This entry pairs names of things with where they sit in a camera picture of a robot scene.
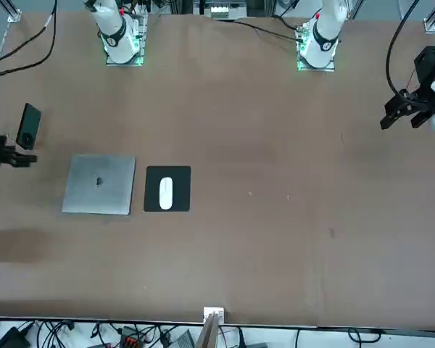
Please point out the black square mouse pad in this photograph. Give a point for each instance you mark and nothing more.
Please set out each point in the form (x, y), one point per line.
(183, 188)

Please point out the aluminium table post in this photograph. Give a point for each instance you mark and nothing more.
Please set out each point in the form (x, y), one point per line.
(208, 333)

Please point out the black orange power strip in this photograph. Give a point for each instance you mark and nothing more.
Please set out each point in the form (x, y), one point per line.
(130, 339)

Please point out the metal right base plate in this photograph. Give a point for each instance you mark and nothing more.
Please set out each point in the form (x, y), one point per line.
(139, 43)

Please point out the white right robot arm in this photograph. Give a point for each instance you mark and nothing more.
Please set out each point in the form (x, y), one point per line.
(116, 40)

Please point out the silver closed laptop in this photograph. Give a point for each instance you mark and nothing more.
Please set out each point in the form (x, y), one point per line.
(98, 195)

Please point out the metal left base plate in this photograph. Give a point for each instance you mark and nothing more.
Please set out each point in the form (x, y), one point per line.
(301, 65)

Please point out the white green power strip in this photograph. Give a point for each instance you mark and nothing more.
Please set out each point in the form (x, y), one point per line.
(219, 11)

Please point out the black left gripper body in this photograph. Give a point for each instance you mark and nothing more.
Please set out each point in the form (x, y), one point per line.
(429, 67)

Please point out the black brick adapter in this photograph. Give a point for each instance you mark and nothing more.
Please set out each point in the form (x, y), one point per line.
(11, 339)

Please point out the dark green model phone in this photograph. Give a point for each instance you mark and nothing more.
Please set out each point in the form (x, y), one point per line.
(29, 123)

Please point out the aluminium corner rail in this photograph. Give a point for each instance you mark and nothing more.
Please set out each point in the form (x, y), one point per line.
(12, 11)
(433, 18)

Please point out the metal base plate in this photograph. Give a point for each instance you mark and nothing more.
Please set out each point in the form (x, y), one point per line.
(301, 65)
(139, 43)

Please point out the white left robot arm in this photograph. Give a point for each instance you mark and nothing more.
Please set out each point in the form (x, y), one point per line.
(324, 36)

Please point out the white computer mouse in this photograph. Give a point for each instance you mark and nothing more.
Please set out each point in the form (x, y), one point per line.
(166, 192)

